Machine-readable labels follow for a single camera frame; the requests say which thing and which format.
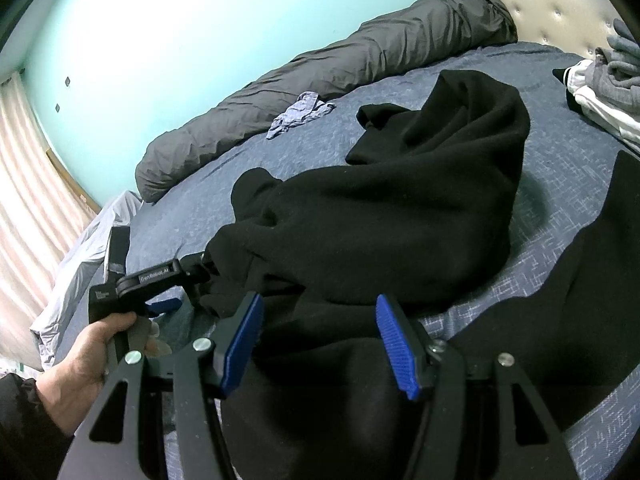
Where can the light grey blanket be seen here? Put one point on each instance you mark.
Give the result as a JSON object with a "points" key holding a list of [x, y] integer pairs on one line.
{"points": [[75, 280]]}

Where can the small blue-grey crumpled cloth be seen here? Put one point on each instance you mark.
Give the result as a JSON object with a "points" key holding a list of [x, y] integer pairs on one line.
{"points": [[300, 110]]}

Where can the rolled dark grey duvet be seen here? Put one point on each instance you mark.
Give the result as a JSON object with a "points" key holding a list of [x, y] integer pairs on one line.
{"points": [[300, 80]]}

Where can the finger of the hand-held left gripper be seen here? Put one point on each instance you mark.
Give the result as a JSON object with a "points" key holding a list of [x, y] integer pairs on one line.
{"points": [[197, 267], [162, 306]]}

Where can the person's left hand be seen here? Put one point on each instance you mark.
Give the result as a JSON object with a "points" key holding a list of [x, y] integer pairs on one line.
{"points": [[75, 365]]}

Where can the cream tufted headboard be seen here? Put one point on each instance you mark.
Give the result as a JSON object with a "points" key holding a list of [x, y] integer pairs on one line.
{"points": [[550, 5]]}

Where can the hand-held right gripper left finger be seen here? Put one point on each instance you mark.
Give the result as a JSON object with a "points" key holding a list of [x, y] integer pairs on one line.
{"points": [[242, 345]]}

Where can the blue patterned bed sheet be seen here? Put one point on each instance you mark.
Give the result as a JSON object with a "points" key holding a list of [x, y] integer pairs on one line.
{"points": [[310, 160]]}

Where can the white folded garment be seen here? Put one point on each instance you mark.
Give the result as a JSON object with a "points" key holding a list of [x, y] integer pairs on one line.
{"points": [[600, 105]]}

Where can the black garment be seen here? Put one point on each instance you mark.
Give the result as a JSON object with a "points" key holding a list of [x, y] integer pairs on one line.
{"points": [[375, 210]]}

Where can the person's left forearm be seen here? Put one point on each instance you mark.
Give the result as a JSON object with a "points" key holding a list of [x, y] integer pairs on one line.
{"points": [[25, 435]]}

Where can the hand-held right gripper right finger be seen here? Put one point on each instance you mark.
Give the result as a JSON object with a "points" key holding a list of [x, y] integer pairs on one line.
{"points": [[395, 345]]}

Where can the pink striped curtain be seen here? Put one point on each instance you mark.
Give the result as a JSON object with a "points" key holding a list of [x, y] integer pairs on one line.
{"points": [[30, 185]]}

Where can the grey folded garment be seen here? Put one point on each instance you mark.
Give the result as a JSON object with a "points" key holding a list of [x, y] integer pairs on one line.
{"points": [[620, 70]]}

